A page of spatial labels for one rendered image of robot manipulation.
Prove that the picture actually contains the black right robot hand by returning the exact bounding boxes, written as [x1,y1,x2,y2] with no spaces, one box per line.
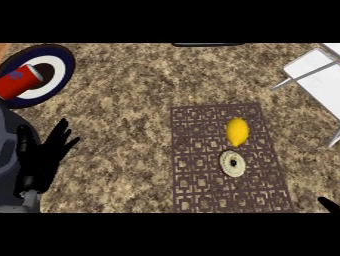
[317,147,340,214]

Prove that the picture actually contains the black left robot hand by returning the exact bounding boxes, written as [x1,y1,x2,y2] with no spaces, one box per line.
[13,117,82,200]

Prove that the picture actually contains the pale round cupcake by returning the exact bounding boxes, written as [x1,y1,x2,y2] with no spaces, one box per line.
[219,149,249,179]

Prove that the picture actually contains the brown patterned placemat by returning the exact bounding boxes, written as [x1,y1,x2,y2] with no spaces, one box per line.
[171,102,296,214]

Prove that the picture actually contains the white tiered shelf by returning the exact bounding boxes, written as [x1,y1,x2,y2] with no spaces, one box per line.
[271,43,340,149]

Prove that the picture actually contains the red cup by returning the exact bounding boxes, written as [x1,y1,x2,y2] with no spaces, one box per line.
[0,64,46,101]

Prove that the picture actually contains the navy and white plate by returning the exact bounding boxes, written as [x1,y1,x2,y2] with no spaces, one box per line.
[0,44,77,110]

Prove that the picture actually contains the yellow lemon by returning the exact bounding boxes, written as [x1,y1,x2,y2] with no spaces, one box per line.
[225,117,252,148]

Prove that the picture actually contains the dark flat object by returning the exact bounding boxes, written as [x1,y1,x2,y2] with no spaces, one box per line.
[172,42,247,47]

